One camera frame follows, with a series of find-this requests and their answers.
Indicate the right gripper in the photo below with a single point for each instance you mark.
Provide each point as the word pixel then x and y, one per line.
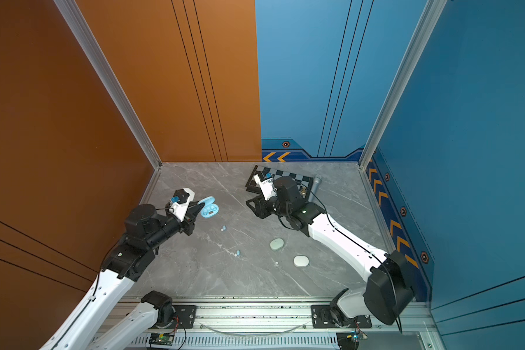
pixel 260 207

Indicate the white earbud case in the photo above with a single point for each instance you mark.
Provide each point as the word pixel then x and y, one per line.
pixel 277 244
pixel 301 261

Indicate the black white chessboard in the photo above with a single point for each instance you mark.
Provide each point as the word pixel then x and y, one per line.
pixel 299 179

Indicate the green circuit board right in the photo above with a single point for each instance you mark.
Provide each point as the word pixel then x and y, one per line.
pixel 357 337

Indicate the right aluminium corner post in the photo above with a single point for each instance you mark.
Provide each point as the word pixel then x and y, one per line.
pixel 422 33

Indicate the light blue earbud case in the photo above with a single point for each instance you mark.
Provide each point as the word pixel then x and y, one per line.
pixel 210 209

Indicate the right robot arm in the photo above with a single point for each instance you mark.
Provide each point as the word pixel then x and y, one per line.
pixel 388 276

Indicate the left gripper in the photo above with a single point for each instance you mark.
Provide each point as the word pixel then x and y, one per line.
pixel 189 219

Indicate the green circuit board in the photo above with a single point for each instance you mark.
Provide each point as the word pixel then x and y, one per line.
pixel 161 339
pixel 357 337

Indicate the left aluminium corner post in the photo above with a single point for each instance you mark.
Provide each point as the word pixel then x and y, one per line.
pixel 82 32

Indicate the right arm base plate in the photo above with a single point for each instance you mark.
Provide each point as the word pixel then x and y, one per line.
pixel 325 316

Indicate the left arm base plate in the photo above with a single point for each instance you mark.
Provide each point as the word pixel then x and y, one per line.
pixel 183 316

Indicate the white earbud case front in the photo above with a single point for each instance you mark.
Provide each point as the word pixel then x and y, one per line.
pixel 301 261

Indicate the aluminium corner post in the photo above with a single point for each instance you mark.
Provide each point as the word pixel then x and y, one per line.
pixel 422 33
pixel 82 32

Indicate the grey microphone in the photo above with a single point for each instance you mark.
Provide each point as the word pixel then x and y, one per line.
pixel 315 186

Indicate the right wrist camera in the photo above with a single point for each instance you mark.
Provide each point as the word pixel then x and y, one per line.
pixel 266 184

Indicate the green circuit board left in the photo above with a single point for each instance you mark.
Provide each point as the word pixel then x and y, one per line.
pixel 161 339

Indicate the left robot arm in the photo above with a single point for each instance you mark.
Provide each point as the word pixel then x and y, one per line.
pixel 145 231

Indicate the aluminium front rail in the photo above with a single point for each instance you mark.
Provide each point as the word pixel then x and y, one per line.
pixel 263 315

